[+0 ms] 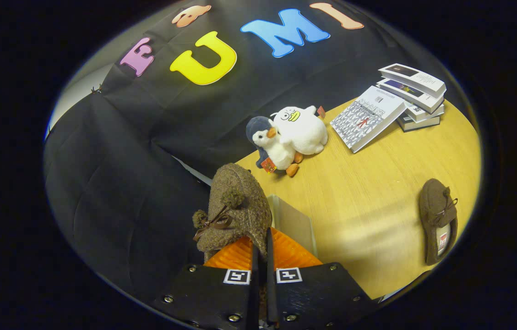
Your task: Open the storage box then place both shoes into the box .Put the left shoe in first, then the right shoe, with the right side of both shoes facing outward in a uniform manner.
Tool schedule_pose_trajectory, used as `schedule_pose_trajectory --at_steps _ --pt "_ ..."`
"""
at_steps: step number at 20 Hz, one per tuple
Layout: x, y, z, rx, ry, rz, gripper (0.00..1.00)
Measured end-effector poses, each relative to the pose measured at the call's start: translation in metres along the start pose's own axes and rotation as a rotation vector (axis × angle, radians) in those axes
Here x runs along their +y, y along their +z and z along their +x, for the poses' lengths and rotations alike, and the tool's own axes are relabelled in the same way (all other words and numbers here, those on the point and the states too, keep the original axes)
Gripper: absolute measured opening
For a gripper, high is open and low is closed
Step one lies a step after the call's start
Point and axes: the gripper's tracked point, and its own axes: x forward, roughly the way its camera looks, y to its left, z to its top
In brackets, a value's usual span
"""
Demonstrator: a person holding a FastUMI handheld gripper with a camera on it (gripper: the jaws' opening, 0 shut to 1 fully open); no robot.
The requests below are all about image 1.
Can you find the grey white penguin plush toy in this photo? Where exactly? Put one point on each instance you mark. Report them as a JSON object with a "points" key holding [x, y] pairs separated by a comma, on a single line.
{"points": [[279, 151]]}

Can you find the black backdrop cloth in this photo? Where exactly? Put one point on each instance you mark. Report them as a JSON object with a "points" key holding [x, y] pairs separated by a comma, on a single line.
{"points": [[125, 183]]}

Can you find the white book dark cover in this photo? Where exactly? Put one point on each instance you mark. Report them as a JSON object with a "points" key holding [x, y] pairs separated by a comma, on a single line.
{"points": [[416, 78]]}

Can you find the brown fuzzy shoe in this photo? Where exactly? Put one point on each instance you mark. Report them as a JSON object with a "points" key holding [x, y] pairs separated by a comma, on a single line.
{"points": [[437, 206], [240, 201]]}

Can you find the beige fabric storage box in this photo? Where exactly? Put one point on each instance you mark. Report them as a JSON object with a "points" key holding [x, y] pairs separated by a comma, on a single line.
{"points": [[292, 224]]}

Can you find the white duck plush toy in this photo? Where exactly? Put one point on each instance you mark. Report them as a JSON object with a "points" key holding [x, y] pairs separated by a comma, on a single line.
{"points": [[302, 133]]}

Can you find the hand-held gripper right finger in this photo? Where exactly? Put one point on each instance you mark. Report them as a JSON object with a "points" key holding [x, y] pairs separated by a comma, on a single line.
{"points": [[318, 293]]}

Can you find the patterned cover book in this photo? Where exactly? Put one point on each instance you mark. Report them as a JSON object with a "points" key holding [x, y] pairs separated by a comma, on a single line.
{"points": [[368, 119]]}

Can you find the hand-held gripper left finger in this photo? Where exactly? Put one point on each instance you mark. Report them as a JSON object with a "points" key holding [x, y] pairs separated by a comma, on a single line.
{"points": [[208, 298]]}

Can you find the white paperback book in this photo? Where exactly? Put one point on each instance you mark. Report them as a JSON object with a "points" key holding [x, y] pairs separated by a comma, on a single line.
{"points": [[425, 112]]}

